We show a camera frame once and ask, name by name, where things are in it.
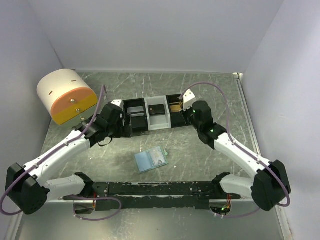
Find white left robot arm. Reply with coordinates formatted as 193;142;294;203
4;100;132;215

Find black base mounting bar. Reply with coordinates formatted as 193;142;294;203
62;181;242;211

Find gold cards in right bin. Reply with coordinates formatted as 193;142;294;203
169;101;183;113

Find black right tray bin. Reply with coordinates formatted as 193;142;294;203
166;94;191;128

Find round drawer cabinet white orange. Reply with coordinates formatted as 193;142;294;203
36;69;98;128

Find black cards in middle bin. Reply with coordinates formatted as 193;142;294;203
148;104;166;116

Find aluminium right side rail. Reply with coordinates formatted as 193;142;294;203
232;72;261;156

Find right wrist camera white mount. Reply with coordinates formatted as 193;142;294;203
179;89;196;111

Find black tray bin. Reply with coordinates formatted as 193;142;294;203
123;98;149;137
166;94;191;128

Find silver cards in left bin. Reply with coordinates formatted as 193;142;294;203
126;106;145;117

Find white middle tray bin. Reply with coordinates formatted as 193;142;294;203
144;95;171;131

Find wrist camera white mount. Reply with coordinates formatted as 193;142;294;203
179;89;196;111
111;99;124;109

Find black left tray bin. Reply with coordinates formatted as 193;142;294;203
123;98;149;137

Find green card holder wallet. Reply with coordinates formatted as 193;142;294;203
134;146;168;173

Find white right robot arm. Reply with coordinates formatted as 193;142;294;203
183;100;291;212

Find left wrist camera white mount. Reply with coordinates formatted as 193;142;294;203
111;99;124;109

